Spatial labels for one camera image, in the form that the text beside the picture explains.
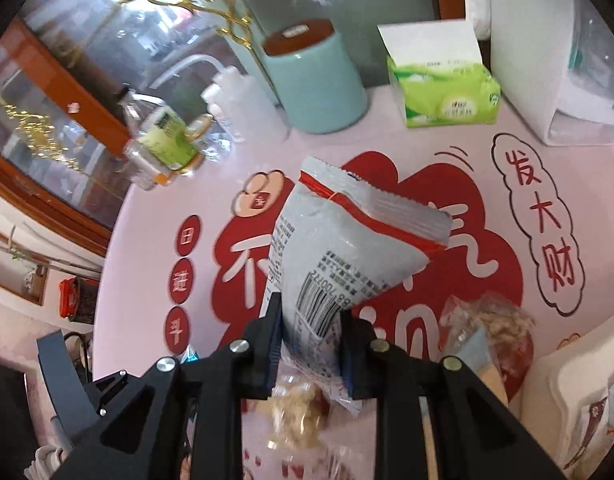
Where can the white cup sterilizer cabinet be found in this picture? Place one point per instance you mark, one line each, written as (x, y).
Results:
(554, 60)

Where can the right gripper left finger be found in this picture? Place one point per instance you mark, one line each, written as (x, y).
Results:
(245, 369)

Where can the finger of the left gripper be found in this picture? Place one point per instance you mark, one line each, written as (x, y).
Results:
(66, 392)

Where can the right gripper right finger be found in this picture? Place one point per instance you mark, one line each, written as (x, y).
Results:
(374, 369)

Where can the clear oat bar packet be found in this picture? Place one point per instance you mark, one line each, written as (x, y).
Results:
(297, 412)

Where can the green tissue pack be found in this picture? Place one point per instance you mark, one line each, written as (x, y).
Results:
(437, 76)

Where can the white plastic tray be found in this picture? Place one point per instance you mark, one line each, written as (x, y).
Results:
(565, 397)

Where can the beige cracker packet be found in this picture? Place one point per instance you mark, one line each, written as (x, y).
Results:
(493, 337)

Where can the mint green canister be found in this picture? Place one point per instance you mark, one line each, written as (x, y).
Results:
(317, 83)

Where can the grey red snack packet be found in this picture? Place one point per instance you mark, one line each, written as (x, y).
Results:
(340, 241)

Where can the white squeeze bottle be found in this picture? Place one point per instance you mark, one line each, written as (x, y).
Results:
(238, 102)

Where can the green label glass bottle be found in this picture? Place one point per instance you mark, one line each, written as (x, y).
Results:
(158, 145)

